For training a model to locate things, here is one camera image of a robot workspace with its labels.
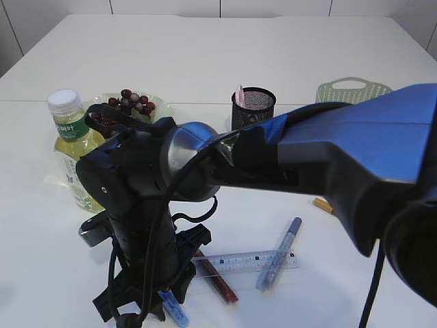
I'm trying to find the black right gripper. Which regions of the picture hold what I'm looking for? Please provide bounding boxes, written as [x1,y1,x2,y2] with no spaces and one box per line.
[76,118,212,323]

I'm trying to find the blue safety scissors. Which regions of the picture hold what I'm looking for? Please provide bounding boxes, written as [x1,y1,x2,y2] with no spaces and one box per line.
[158,290,190,328]

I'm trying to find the clear plastic ruler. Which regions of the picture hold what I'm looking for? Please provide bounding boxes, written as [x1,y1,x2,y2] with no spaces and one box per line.
[192,250,300,277]

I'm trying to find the yellow tea drink bottle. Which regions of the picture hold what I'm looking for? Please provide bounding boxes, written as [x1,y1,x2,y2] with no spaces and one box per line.
[47,89,104,213]

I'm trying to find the purple artificial grape bunch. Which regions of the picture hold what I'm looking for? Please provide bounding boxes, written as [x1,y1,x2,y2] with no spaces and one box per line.
[91,88,156,137]

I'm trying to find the gold glitter marker pen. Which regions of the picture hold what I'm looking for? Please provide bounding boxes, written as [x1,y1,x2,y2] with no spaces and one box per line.
[313,197,334,214]

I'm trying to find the pink purple safety scissors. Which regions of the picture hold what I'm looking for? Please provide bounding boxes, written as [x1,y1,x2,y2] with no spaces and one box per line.
[235,85,246,109]

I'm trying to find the red glitter marker pen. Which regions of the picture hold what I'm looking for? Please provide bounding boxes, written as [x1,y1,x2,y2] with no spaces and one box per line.
[194,249,239,304]

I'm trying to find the blue glitter marker pen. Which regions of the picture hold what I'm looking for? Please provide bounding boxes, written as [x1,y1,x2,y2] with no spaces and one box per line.
[255,217,302,292]

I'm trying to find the green glass wavy plate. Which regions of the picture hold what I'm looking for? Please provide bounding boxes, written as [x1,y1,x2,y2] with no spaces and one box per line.
[81,91,176,137]

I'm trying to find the black mesh pen holder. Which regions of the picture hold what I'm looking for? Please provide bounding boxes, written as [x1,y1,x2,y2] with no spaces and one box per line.
[231,87,277,131]

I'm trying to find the green plastic woven basket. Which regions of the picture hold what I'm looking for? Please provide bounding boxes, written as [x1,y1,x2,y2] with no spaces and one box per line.
[315,77,393,104]

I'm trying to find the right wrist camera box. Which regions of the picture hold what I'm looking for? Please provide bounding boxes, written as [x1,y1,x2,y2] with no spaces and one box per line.
[78,210,112,247]

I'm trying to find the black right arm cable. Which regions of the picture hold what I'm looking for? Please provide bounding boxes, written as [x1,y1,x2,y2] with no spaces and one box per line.
[83,104,219,328]

